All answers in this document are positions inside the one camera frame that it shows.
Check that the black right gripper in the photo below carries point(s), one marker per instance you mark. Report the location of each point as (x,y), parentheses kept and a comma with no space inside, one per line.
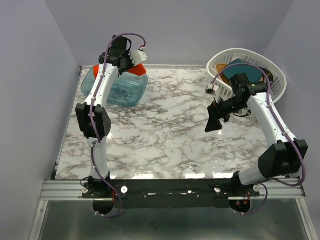
(213,123)

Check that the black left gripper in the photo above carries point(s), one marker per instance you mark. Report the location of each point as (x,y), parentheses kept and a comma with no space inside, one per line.
(130,65)

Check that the orange t shirt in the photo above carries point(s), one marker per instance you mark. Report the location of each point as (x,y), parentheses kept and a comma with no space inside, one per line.
(138,70)

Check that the clear blue plastic tub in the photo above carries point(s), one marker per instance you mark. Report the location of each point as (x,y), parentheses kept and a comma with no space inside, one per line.
(126,91)

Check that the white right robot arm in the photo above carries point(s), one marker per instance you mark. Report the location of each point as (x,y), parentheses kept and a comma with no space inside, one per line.
(285,153)

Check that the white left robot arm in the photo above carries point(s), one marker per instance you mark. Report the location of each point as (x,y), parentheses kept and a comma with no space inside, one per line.
(93,119)

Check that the tan wooden plate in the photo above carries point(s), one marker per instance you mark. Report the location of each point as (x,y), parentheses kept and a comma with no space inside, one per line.
(219,67)

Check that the teal square plate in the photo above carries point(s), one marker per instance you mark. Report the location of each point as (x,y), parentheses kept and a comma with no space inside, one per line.
(252,73)

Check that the dark round plate stack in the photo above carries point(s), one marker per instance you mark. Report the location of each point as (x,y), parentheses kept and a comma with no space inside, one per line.
(268,74)

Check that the white plastic laundry basket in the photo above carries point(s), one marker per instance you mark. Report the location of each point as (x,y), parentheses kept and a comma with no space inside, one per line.
(278,80)

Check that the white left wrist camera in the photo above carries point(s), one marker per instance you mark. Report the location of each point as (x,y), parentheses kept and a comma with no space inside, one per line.
(138,57)

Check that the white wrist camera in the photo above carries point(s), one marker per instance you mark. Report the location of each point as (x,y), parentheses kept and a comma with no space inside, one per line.
(213,90)
(138,57)

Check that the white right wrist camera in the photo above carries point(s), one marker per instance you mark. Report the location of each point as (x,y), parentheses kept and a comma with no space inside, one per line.
(213,90)

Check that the aluminium extrusion rail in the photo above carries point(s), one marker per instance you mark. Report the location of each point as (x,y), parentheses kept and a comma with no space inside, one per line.
(72,190)

